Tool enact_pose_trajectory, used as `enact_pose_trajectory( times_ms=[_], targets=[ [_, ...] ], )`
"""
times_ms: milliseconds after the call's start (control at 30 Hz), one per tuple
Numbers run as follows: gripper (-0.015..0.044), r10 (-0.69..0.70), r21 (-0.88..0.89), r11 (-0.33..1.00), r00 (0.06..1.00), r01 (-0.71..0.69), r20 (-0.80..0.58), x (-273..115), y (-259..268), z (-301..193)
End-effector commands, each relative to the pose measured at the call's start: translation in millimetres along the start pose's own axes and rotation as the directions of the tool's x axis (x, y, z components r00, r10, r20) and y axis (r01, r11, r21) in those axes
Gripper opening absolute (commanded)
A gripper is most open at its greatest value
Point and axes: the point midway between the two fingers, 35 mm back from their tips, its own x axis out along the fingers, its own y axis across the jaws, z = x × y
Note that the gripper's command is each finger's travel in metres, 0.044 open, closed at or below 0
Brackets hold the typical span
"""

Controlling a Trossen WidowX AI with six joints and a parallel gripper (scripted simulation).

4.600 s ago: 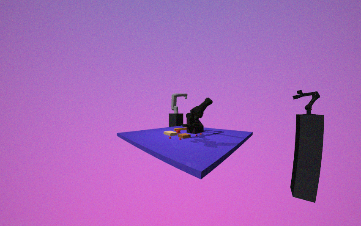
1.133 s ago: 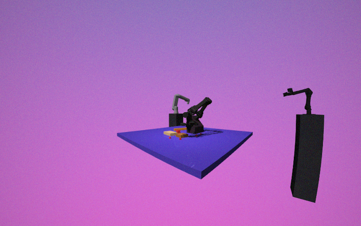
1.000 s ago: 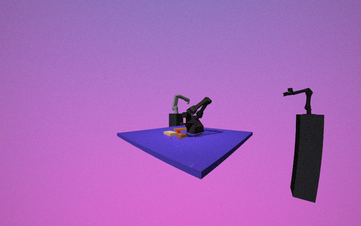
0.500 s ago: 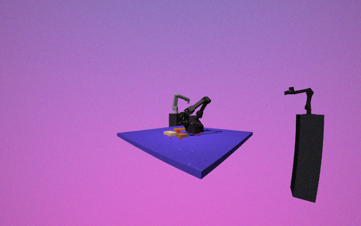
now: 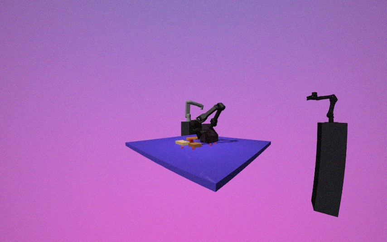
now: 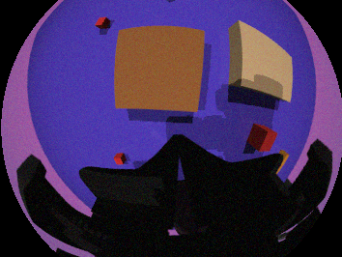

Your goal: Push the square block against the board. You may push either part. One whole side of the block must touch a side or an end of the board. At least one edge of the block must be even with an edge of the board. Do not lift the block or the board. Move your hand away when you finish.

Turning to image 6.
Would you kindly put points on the orange flat bar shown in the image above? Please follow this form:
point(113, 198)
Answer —
point(285, 156)

